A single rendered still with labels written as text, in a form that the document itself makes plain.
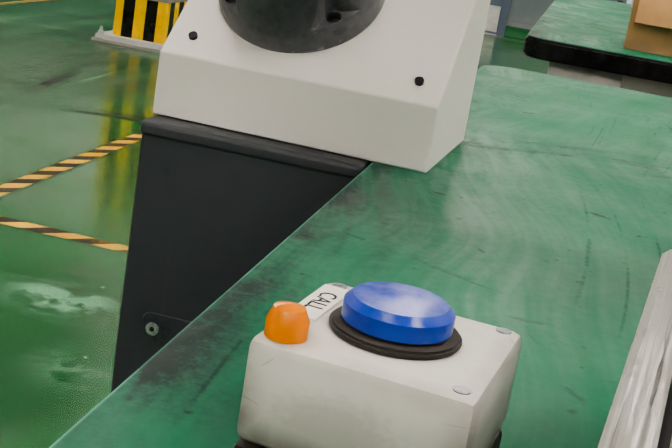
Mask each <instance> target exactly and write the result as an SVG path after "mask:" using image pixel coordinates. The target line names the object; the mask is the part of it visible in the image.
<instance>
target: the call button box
mask: <svg viewBox="0 0 672 448"><path fill-rule="evenodd" d="M352 288H353V287H349V286H346V285H345V284H341V283H330V284H325V285H323V286H322V287H320V288H319V289H318V290H316V291H315V292H313V293H312V294H311V295H309V296H308V297H306V298H305V299H304V300H302V301H301V302H300V303H299V304H302V305H303V306H305V307H306V309H307V313H308V316H309V320H310V326H309V332H308V338H307V341H306V342H304V343H302V344H295V345H291V344H282V343H278V342H275V341H272V340H270V339H268V338H267V337H266V336H265V335H264V330H263V331H262V332H261V333H259V334H258V335H257V336H255V337H254V338H253V340H252V342H251V343H250V347H249V353H248V360H247V366H246V373H245V380H244V386H243V393H242V399H241V406H240V412H239V419H238V425H237V432H238V436H239V437H241V438H240V439H239V440H238V441H237V442H236V443H235V445H234V446H233V448H499V447H500V442H501V438H502V432H501V428H500V426H501V425H502V423H503V421H504V419H505V418H506V413H507V408H508V404H509V399H510V394H511V390H512V385H513V380H514V376H515V371H516V367H517V362H518V357H519V353H520V348H521V340H520V335H518V334H517V333H515V332H514V331H511V330H509V329H507V328H502V327H496V326H492V325H488V324H485V323H481V322H477V321H474V320H470V319H466V318H463V317H459V316H456V319H455V324H454V329H453V334H452V336H451V337H450V338H449V339H448V340H445V341H443V342H440V343H434V344H406V343H399V342H393V341H388V340H384V339H380V338H377V337H374V336H371V335H368V334H366V333H363V332H361V331H359V330H357V329H355V328H354V327H352V326H351V325H349V324H348V323H347V322H346V321H345V320H344V319H343V317H342V314H341V311H342V305H343V300H344V295H345V293H346V292H347V291H349V290H351V289H352Z"/></svg>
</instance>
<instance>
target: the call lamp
mask: <svg viewBox="0 0 672 448"><path fill-rule="evenodd" d="M309 326H310V320H309V316H308V313H307V309H306V307H305V306H303V305H302V304H299V303H296V302H292V301H278V302H276V303H274V305H273V306H272V308H271V309H270V311H269V312H268V314H267V315H266V321H265V327H264V335H265V336H266V337H267V338H268V339H270V340H272V341H275V342H278V343H282V344H291V345H295V344H302V343H304V342H306V341H307V338H308V332H309Z"/></svg>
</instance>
